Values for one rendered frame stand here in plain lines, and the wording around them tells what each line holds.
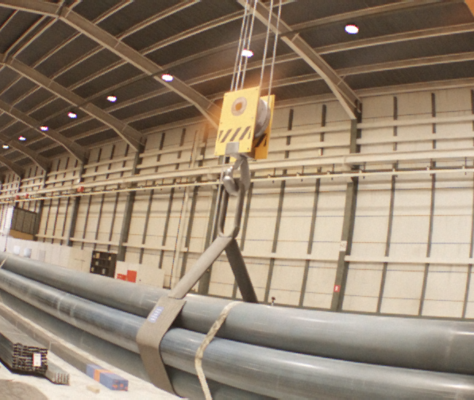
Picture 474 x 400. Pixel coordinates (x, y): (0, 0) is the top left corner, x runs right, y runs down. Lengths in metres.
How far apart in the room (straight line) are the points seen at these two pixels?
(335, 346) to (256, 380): 0.26
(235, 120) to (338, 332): 1.12
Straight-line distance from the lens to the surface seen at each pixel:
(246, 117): 2.17
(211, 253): 2.07
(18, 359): 5.76
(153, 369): 1.98
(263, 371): 1.50
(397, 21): 13.62
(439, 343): 1.29
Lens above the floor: 1.46
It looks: 9 degrees up
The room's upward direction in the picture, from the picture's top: 9 degrees clockwise
